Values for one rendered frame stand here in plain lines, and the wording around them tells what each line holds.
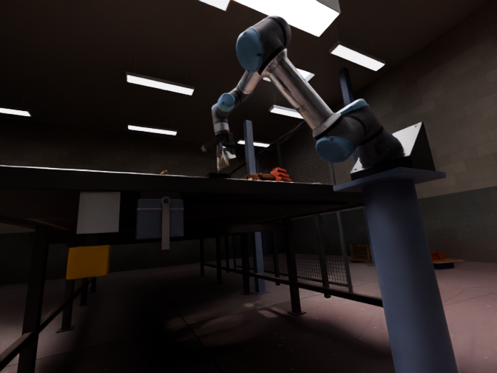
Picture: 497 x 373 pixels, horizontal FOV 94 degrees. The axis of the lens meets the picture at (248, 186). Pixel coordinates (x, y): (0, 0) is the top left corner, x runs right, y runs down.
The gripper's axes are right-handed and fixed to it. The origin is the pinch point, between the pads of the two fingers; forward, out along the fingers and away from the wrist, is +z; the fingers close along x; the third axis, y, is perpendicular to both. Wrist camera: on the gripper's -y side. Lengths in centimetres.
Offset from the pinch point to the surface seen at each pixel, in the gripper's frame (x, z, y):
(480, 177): 92, 0, 503
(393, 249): -51, 44, 37
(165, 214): -29.6, 22.1, -30.9
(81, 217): -28, 20, -53
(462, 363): -24, 112, 104
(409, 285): -53, 55, 38
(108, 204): -28, 17, -46
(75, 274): -30, 35, -54
